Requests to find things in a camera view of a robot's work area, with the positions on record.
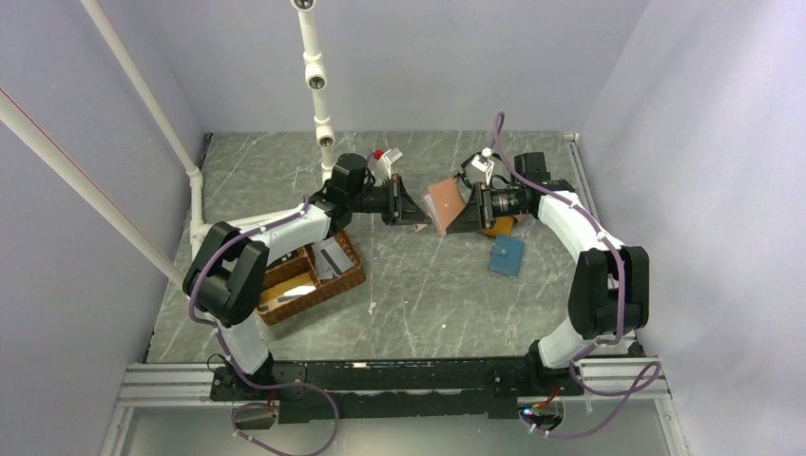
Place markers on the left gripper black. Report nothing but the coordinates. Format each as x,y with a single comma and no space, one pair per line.
401,206

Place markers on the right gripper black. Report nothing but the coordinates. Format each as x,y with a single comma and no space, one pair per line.
477,213

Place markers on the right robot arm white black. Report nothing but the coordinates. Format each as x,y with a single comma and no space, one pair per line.
609,293

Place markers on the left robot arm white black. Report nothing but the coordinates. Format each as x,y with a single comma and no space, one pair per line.
224,282

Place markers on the mustard yellow card holder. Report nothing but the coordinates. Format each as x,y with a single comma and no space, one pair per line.
502,226

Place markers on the blue card holder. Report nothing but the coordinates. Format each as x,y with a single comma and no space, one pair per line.
506,256

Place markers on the grey card in basket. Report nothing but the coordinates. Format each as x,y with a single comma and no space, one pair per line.
331,260

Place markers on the gold card in basket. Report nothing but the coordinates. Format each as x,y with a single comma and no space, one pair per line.
285,292

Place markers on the brown wicker basket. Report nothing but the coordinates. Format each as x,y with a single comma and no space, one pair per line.
301,262

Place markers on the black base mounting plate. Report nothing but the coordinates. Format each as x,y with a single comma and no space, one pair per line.
496,387

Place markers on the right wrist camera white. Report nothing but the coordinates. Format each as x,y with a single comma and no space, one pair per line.
483,161

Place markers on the aluminium rail frame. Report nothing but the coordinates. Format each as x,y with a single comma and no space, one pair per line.
150,386

